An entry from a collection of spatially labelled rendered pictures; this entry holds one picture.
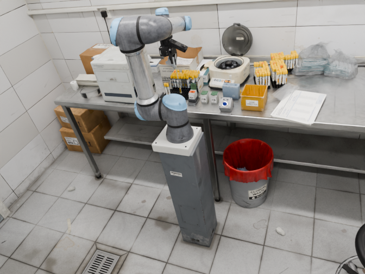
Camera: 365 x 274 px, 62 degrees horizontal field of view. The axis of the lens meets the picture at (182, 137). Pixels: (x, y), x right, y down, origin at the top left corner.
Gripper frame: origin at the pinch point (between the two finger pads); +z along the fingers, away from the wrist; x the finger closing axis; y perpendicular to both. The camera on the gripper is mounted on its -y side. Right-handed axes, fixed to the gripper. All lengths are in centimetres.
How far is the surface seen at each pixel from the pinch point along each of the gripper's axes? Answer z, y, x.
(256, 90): 15, -50, -1
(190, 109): 21.5, -11.6, 13.9
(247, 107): 19, -47, 11
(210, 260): 109, -30, 63
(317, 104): 20, -84, 2
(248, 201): 99, -46, 16
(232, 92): 15.4, -36.0, 1.5
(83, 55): 4, 89, -22
